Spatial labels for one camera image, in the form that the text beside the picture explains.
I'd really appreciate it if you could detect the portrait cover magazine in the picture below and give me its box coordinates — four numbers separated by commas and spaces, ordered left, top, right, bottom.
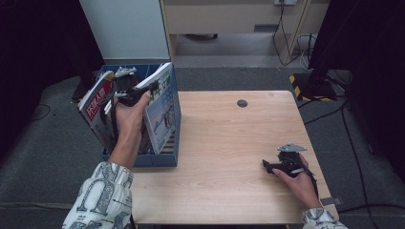
76, 70, 117, 155

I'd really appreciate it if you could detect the black hanging power cable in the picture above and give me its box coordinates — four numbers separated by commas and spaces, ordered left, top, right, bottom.
271, 4, 302, 68

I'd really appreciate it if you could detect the person's left hand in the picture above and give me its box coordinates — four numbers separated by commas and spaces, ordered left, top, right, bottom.
114, 91, 151, 151

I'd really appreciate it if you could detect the thin black floor cable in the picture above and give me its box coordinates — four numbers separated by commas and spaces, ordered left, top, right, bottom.
30, 103, 52, 122

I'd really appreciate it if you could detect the blue plastic file rack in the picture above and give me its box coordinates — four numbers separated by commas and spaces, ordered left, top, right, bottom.
96, 62, 182, 169

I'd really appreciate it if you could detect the long black floor cable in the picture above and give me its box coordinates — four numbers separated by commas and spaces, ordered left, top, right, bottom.
337, 101, 405, 214

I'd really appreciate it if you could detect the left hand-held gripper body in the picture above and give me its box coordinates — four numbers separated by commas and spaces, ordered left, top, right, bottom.
109, 66, 145, 108

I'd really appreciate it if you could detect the short black floor cable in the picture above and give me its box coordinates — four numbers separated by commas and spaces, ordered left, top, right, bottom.
299, 98, 348, 126

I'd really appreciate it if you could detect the black stand with hazard tape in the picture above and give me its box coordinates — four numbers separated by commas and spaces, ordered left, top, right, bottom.
288, 47, 338, 103

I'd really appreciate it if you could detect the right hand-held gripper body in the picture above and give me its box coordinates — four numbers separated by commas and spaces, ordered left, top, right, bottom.
276, 142, 309, 178

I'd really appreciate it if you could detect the white floor cable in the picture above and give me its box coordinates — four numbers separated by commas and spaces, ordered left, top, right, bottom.
295, 32, 316, 70

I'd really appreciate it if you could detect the grey tape strip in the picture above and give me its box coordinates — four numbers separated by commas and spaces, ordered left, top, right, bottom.
319, 197, 342, 207

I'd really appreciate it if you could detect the dark curtain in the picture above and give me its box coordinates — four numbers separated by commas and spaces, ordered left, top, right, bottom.
318, 0, 405, 173
0, 0, 104, 160

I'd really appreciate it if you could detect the black stand base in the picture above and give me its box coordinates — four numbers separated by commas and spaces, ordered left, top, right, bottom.
70, 75, 98, 104

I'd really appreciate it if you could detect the person's right hand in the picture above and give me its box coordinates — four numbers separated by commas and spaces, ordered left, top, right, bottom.
271, 154, 323, 209

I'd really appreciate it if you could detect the light wooden desk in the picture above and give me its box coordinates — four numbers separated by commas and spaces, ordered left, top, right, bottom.
159, 0, 329, 66

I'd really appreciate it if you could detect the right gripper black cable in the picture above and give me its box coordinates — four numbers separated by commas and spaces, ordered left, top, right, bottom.
304, 168, 319, 198

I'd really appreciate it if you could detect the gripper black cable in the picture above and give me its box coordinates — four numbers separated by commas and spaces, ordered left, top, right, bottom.
304, 168, 319, 198
106, 94, 119, 151

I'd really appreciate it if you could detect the white cabinet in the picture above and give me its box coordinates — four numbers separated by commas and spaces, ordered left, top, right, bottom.
77, 0, 171, 61

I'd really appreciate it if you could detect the white snow scene magazine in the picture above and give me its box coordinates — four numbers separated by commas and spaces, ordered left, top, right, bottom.
135, 62, 176, 156

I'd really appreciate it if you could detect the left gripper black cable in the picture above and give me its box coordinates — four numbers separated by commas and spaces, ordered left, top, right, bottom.
106, 94, 119, 151

